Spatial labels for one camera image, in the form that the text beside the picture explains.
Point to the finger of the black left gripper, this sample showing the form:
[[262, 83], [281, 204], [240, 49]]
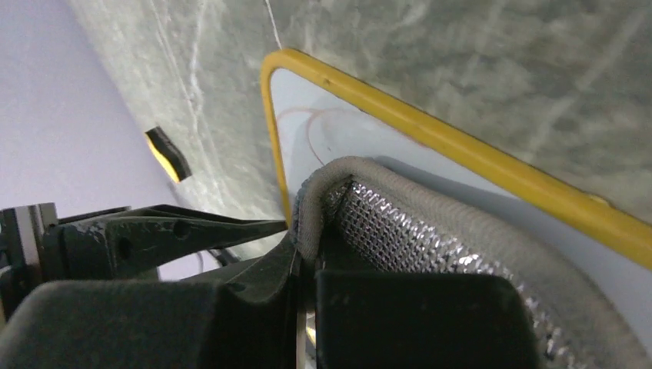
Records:
[[122, 243]]

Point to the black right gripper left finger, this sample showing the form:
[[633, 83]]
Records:
[[241, 317]]

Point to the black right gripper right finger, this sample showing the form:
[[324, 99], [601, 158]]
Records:
[[366, 318]]

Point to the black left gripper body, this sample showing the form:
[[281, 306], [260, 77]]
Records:
[[33, 249]]

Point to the grey blue scrubbing sponge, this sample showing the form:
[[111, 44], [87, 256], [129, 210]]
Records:
[[399, 225]]

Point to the yellow framed whiteboard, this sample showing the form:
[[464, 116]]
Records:
[[316, 114]]

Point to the yellow black sponge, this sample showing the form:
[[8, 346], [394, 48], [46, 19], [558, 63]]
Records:
[[168, 155]]

